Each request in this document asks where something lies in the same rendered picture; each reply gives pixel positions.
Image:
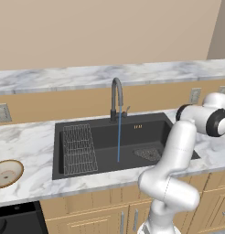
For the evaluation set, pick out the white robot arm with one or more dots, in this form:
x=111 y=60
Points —
x=178 y=152

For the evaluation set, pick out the black kitchen sink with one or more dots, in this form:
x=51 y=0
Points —
x=111 y=143

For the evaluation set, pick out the grey sink drain strainer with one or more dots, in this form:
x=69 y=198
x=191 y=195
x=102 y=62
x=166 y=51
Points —
x=147 y=153

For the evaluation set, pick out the cream bowl with brown rim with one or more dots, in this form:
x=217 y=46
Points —
x=7 y=173

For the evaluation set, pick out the blue water stream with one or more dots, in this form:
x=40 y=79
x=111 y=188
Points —
x=119 y=137

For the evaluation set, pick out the dark grey curved tap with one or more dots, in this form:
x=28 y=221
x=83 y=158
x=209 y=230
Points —
x=113 y=91

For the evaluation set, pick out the light wooden cupboard door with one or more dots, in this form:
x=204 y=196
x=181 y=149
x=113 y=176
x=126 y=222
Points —
x=208 y=213
x=144 y=218
x=87 y=222

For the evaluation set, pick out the light wooden drawer front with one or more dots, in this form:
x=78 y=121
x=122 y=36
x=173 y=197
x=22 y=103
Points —
x=218 y=181

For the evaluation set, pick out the black dishwasher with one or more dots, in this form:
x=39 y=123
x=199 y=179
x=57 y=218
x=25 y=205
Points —
x=16 y=219

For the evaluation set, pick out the grey wall socket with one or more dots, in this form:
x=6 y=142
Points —
x=195 y=95
x=2 y=112
x=224 y=89

